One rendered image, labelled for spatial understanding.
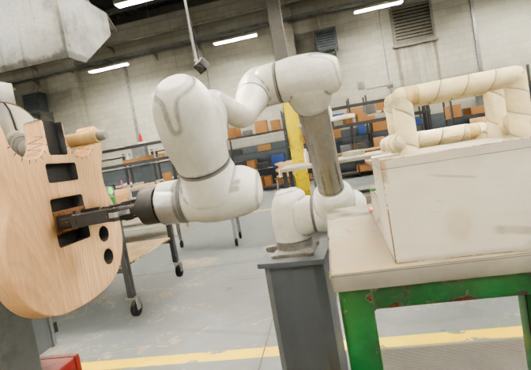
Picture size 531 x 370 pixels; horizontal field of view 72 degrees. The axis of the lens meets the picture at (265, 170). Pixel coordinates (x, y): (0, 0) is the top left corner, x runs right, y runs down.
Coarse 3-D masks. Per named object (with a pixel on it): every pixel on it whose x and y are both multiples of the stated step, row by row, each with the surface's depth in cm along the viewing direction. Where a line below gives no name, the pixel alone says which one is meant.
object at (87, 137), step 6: (84, 132) 86; (90, 132) 85; (66, 138) 86; (72, 138) 86; (78, 138) 85; (84, 138) 85; (90, 138) 85; (72, 144) 86; (78, 144) 86; (84, 144) 86; (90, 144) 87
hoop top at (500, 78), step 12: (480, 72) 57; (492, 72) 56; (504, 72) 55; (516, 72) 55; (420, 84) 58; (432, 84) 57; (444, 84) 57; (456, 84) 56; (468, 84) 56; (480, 84) 56; (492, 84) 56; (504, 84) 56; (396, 96) 59; (408, 96) 58; (420, 96) 58; (432, 96) 57; (444, 96) 57; (456, 96) 58
